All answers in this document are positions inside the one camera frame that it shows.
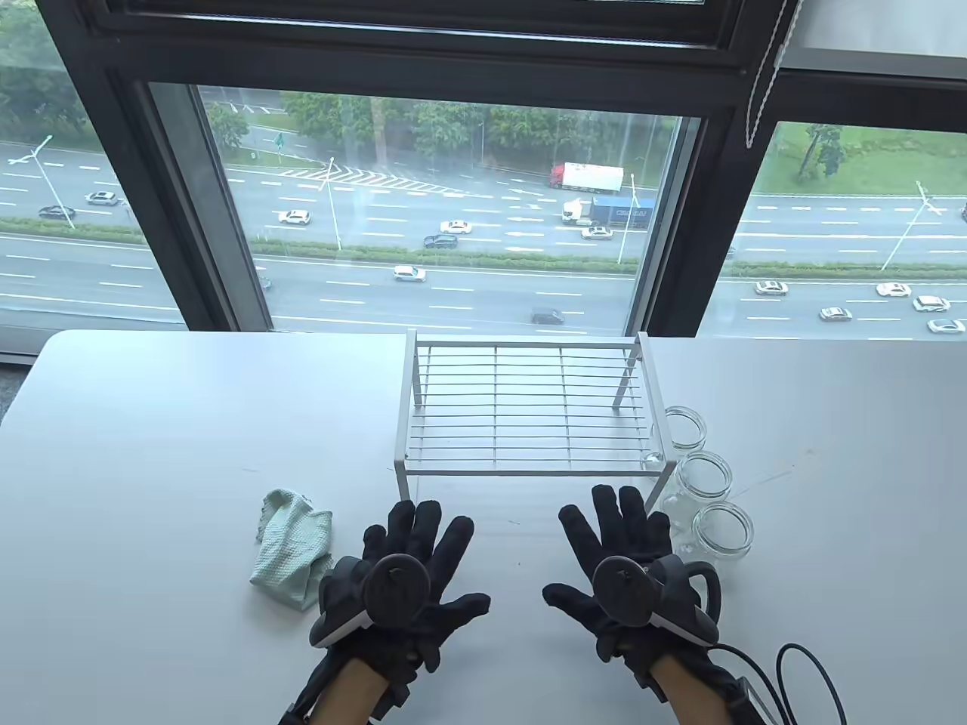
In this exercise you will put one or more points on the clear glass jar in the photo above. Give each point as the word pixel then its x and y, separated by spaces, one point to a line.
pixel 704 477
pixel 686 429
pixel 723 532

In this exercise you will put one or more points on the person's left hand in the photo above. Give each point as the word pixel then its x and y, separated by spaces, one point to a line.
pixel 446 544

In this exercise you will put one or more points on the white roller blind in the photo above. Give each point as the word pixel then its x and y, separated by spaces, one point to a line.
pixel 884 26

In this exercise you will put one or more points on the person's right hand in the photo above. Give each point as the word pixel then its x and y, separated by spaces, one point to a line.
pixel 650 540

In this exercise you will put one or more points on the black white hand controller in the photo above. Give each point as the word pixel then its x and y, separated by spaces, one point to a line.
pixel 396 589
pixel 623 593

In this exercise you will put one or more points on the black right forearm band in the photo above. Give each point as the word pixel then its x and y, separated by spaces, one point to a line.
pixel 748 698

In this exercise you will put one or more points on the black window frame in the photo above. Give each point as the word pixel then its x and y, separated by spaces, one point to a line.
pixel 423 64

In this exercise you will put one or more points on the person's right forearm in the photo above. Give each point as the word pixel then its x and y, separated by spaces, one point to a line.
pixel 680 698

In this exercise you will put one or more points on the green fish scale cleaning cloth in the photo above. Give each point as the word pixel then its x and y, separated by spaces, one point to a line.
pixel 291 544

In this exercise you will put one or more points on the person's left forearm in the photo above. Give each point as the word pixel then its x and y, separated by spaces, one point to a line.
pixel 351 691

